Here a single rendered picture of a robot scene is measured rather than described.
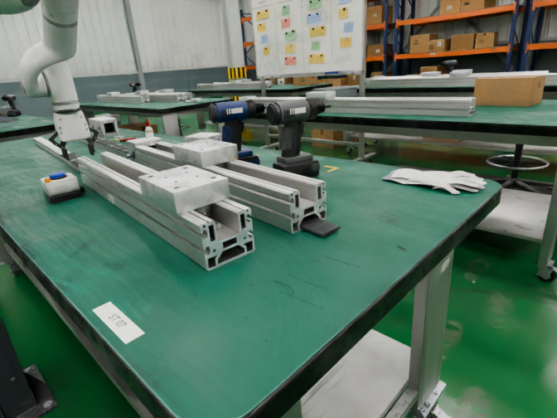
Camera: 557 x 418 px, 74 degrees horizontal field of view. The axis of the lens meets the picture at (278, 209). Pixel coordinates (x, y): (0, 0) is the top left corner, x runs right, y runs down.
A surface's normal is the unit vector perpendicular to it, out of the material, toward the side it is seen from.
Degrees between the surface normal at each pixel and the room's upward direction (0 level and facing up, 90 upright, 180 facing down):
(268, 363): 0
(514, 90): 89
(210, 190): 90
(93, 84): 90
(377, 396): 0
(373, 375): 0
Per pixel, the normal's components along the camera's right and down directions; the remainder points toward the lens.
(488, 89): -0.77, 0.25
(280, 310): -0.07, -0.93
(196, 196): 0.65, 0.23
